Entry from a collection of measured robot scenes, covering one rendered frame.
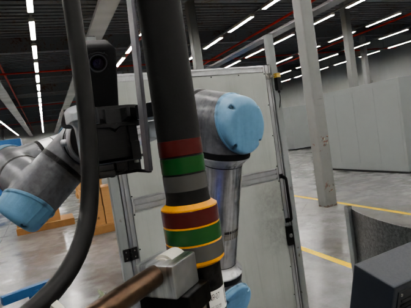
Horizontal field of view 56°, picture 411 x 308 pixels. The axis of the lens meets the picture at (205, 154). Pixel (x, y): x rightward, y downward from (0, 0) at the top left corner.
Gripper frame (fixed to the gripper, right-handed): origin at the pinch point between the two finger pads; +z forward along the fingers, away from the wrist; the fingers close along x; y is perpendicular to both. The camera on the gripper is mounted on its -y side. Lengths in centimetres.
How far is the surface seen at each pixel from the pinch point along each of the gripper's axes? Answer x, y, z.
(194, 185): -0.8, 7.3, 8.9
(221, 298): -1.7, 16.0, 8.8
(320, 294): -223, 161, -240
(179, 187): 0.2, 7.3, 8.5
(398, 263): -67, 40, -28
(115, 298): 6.7, 11.9, 13.3
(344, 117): -810, 1, -744
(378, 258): -65, 39, -32
